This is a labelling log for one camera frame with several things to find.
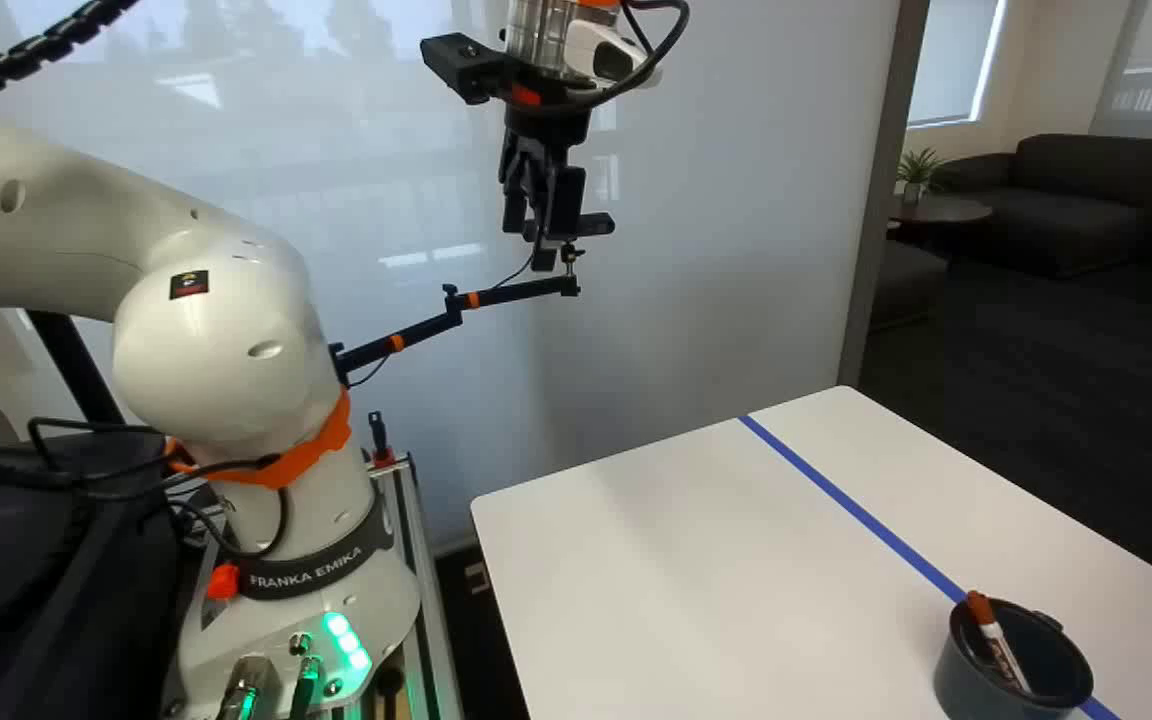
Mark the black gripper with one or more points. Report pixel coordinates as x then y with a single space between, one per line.
544 116

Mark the orange-capped marker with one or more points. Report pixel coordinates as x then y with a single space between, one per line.
997 642

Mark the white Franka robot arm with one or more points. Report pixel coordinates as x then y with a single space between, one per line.
201 334

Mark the small green potted plant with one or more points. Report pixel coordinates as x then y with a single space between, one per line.
919 171

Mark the round side table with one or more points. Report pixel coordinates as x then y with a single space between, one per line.
937 208

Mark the long blue tape line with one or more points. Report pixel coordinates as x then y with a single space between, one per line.
859 513

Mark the dark grey sofa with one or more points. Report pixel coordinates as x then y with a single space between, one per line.
1070 203

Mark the black bag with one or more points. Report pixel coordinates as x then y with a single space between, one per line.
31 573

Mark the dark teal mug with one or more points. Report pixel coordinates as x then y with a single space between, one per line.
1001 686

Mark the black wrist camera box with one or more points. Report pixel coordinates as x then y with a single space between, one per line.
457 67

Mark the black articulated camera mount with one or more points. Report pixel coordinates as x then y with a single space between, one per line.
442 323

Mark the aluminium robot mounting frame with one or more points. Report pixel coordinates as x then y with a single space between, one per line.
409 560

